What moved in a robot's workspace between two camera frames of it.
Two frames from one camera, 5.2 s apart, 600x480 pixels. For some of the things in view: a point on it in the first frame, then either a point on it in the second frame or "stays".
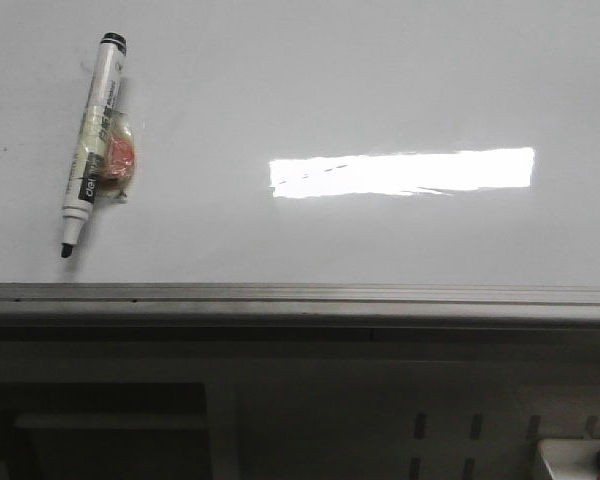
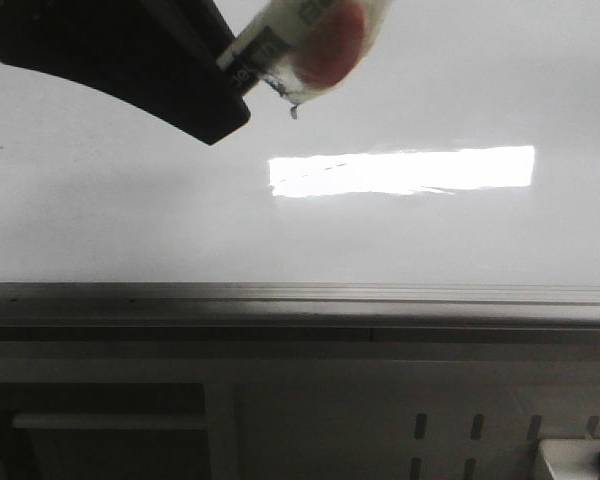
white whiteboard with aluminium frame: x=308 y=163 stays
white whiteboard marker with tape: x=106 y=152 to x=304 y=48
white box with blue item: x=581 y=459 stays
